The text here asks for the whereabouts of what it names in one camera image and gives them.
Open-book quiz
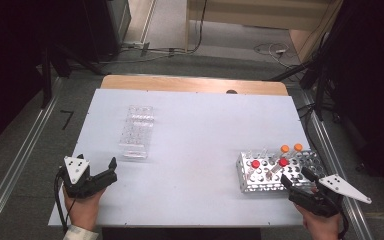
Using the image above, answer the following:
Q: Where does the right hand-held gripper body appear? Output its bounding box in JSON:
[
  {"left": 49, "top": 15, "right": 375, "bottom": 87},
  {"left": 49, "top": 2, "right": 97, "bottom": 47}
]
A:
[{"left": 288, "top": 173, "right": 373, "bottom": 218}]

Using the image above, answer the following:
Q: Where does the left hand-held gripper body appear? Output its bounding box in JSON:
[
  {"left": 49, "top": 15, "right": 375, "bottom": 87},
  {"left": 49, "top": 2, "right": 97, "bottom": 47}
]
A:
[{"left": 59, "top": 155, "right": 98, "bottom": 200}]

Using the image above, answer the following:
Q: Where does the perforated metal tube rack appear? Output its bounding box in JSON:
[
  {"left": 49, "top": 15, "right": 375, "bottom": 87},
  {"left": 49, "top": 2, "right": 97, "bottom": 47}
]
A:
[{"left": 235, "top": 148, "right": 330, "bottom": 194}]

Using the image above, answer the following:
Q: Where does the orange-capped test tube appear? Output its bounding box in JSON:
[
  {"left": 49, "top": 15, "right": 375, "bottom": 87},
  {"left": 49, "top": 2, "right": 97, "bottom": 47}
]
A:
[
  {"left": 288, "top": 142, "right": 304, "bottom": 160},
  {"left": 271, "top": 144, "right": 291, "bottom": 164}
]

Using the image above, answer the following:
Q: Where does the clear plastic tube rack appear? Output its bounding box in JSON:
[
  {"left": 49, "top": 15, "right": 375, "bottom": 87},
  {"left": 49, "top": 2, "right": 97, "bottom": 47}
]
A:
[{"left": 119, "top": 105, "right": 155, "bottom": 160}]

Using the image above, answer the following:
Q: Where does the person's right hand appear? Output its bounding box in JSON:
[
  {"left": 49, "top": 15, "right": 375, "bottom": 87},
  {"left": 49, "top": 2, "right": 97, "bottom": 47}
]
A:
[{"left": 293, "top": 186, "right": 344, "bottom": 240}]

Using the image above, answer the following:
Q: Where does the person's left hand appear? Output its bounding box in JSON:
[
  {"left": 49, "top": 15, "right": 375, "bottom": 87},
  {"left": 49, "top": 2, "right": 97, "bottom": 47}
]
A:
[{"left": 63, "top": 185, "right": 109, "bottom": 232}]

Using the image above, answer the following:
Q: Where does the black stand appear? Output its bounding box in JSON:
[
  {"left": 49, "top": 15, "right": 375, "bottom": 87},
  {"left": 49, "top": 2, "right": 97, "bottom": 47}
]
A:
[{"left": 40, "top": 42, "right": 105, "bottom": 110}]

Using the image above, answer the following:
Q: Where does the black tripod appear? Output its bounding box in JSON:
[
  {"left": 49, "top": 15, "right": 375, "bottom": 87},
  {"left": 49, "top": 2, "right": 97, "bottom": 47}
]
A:
[{"left": 269, "top": 31, "right": 335, "bottom": 122}]

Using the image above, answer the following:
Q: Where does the white work board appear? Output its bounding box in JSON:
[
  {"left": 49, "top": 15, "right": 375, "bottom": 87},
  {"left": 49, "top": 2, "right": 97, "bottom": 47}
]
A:
[{"left": 48, "top": 88, "right": 338, "bottom": 228}]

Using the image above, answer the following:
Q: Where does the black curtain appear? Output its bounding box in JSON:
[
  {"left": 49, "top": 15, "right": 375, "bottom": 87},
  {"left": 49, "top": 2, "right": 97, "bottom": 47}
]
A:
[
  {"left": 0, "top": 0, "right": 93, "bottom": 156},
  {"left": 326, "top": 0, "right": 384, "bottom": 203}
]

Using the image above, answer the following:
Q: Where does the wooden table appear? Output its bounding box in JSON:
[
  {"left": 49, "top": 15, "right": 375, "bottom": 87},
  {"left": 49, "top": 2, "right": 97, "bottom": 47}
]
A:
[{"left": 100, "top": 74, "right": 290, "bottom": 97}]

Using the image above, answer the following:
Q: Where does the black cabinet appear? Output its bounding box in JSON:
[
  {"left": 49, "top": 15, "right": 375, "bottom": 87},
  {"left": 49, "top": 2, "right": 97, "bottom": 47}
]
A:
[{"left": 79, "top": 0, "right": 132, "bottom": 63}]

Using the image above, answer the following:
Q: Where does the light wooden desk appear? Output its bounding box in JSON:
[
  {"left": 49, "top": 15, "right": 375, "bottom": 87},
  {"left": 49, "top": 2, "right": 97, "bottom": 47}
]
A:
[{"left": 185, "top": 0, "right": 344, "bottom": 64}]

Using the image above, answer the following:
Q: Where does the metal floor rail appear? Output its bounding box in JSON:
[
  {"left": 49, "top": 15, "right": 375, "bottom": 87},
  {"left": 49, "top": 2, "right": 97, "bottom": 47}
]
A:
[
  {"left": 299, "top": 89, "right": 375, "bottom": 240},
  {"left": 0, "top": 77, "right": 64, "bottom": 235}
]

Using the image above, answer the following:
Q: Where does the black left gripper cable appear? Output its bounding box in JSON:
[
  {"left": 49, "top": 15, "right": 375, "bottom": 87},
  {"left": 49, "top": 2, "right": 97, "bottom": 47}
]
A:
[{"left": 53, "top": 166, "right": 78, "bottom": 234}]

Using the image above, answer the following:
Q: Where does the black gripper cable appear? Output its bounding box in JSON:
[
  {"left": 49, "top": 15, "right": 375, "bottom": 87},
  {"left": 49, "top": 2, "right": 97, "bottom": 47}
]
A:
[
  {"left": 337, "top": 199, "right": 350, "bottom": 240},
  {"left": 53, "top": 166, "right": 78, "bottom": 234}
]

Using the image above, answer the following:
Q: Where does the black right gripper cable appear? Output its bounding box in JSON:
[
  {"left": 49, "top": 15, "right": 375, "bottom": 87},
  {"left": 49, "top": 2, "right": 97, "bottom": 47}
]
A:
[{"left": 337, "top": 199, "right": 350, "bottom": 240}]

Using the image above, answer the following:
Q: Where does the white coiled cable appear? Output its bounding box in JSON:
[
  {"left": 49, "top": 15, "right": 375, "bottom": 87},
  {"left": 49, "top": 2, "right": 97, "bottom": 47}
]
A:
[{"left": 253, "top": 42, "right": 293, "bottom": 69}]

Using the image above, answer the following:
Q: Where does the grey floor cable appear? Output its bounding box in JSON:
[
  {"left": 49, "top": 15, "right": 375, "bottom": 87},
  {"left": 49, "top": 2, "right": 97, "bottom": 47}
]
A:
[{"left": 98, "top": 46, "right": 195, "bottom": 65}]

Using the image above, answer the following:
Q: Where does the black hanging cable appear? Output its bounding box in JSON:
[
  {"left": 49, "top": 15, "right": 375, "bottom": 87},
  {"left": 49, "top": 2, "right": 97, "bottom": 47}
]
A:
[{"left": 191, "top": 0, "right": 209, "bottom": 54}]

